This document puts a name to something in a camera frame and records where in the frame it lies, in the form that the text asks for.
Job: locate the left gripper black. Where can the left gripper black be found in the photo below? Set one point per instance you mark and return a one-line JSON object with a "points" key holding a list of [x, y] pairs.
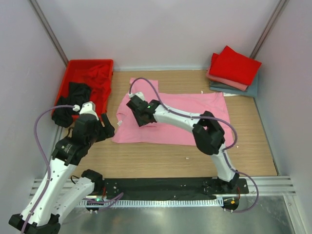
{"points": [[107, 130]]}

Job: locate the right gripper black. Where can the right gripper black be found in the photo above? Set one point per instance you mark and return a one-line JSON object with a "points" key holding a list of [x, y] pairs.
{"points": [[141, 122]]}

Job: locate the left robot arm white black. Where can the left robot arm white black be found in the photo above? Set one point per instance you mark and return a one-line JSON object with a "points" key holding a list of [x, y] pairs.
{"points": [[47, 210]]}

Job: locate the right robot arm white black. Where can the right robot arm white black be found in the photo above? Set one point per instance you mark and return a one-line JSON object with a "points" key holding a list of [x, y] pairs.
{"points": [[206, 130]]}

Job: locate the black crumpled t-shirt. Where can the black crumpled t-shirt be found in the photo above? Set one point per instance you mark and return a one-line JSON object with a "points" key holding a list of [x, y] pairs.
{"points": [[78, 94]]}

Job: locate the red crumpled t-shirt in bin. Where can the red crumpled t-shirt in bin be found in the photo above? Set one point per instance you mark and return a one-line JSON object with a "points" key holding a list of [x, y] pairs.
{"points": [[97, 78]]}

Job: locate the red plastic bin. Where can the red plastic bin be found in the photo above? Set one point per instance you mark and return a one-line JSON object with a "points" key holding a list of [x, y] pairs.
{"points": [[76, 68]]}

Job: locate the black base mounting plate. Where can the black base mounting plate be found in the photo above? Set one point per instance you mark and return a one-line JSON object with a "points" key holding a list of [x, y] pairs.
{"points": [[163, 189]]}

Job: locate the folded white t-shirt bottom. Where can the folded white t-shirt bottom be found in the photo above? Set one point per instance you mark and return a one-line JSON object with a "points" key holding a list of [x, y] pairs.
{"points": [[229, 94]]}

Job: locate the folded salmon pink t-shirt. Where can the folded salmon pink t-shirt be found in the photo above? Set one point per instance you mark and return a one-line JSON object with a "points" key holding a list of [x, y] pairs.
{"points": [[225, 83]]}

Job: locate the folded red t-shirt top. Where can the folded red t-shirt top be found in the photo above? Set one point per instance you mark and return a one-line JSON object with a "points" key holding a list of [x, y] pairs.
{"points": [[234, 66]]}

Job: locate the folded grey t-shirt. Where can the folded grey t-shirt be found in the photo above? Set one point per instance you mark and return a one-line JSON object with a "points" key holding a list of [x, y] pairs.
{"points": [[251, 90]]}

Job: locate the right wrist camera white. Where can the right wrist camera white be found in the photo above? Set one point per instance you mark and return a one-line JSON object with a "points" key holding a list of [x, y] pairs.
{"points": [[138, 94]]}

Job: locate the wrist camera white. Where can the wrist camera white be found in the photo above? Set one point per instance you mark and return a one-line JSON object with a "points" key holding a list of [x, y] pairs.
{"points": [[138, 94], [86, 108]]}

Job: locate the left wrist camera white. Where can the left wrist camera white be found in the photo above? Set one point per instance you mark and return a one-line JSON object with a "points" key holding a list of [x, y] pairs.
{"points": [[86, 108]]}

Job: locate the white slotted cable duct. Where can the white slotted cable duct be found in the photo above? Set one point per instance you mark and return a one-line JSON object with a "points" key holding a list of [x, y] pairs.
{"points": [[152, 204]]}

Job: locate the aluminium frame rail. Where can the aluminium frame rail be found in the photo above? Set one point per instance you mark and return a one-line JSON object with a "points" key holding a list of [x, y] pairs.
{"points": [[269, 185]]}

